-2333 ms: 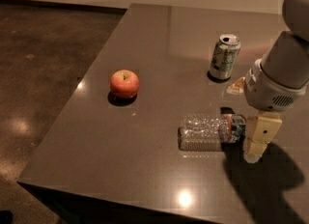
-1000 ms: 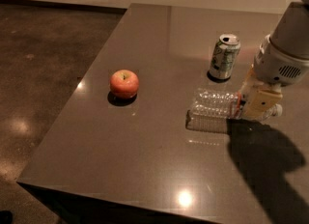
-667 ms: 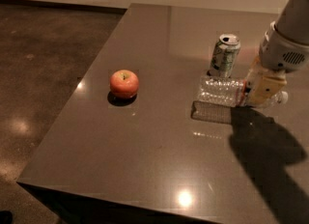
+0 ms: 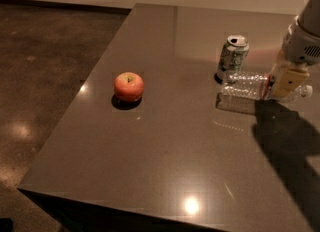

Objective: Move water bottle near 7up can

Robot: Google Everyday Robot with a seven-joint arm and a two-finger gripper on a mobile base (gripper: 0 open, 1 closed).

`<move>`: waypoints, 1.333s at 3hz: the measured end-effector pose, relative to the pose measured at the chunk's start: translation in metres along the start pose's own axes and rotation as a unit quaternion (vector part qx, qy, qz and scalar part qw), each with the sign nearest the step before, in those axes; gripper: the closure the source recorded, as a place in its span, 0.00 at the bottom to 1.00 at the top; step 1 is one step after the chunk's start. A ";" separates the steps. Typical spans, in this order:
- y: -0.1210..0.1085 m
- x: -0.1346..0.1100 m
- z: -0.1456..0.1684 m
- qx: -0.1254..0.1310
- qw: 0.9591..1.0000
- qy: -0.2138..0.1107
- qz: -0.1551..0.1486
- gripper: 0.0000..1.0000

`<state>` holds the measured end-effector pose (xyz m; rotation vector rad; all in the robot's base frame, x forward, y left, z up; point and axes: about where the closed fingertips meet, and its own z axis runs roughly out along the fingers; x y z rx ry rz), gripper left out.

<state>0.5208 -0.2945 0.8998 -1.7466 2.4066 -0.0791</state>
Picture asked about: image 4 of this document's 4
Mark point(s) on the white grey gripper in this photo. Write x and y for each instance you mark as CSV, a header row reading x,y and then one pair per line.
x,y
300,46

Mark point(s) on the clear plastic water bottle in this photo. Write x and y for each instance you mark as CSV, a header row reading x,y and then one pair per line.
x,y
256,86

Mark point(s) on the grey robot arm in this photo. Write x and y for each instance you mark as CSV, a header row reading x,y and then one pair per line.
x,y
309,19

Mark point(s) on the green white 7up can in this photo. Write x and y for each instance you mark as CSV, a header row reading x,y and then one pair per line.
x,y
233,55

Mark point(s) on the red apple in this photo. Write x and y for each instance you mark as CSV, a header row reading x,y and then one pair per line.
x,y
128,87

